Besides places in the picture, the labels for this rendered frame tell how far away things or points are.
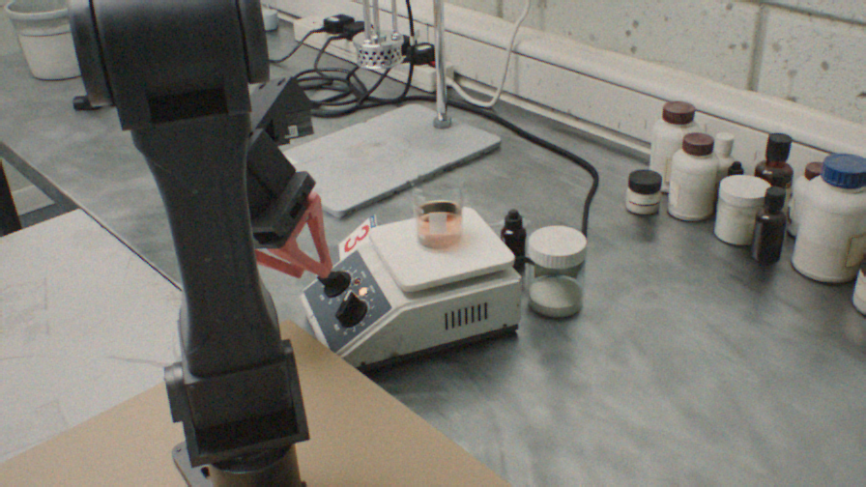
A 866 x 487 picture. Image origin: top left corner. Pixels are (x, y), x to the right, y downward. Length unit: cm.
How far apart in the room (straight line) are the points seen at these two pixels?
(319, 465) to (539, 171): 63
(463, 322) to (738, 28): 55
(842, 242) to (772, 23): 30
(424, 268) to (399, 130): 50
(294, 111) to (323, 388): 25
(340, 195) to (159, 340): 33
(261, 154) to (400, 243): 21
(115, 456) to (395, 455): 23
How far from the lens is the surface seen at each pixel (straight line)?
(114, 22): 47
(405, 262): 90
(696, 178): 113
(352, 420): 79
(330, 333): 90
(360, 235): 106
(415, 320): 88
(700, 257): 109
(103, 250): 118
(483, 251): 91
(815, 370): 95
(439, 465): 74
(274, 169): 79
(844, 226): 104
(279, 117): 82
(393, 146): 131
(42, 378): 99
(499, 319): 92
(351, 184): 122
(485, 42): 148
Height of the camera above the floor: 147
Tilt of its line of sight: 31 degrees down
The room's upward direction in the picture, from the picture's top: 2 degrees counter-clockwise
